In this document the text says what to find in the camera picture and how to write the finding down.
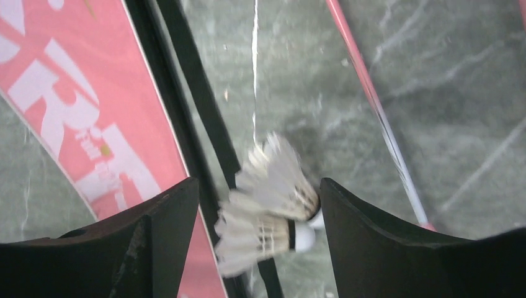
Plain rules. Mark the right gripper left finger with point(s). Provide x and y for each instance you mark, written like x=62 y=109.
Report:
x=140 y=252

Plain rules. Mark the left pink badminton racket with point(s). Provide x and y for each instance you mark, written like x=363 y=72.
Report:
x=375 y=103

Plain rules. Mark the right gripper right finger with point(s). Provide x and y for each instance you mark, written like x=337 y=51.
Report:
x=376 y=254

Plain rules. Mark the white shuttlecock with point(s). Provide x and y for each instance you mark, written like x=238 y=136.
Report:
x=271 y=180
x=248 y=237

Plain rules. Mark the pink racket bag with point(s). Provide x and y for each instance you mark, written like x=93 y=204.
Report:
x=99 y=86

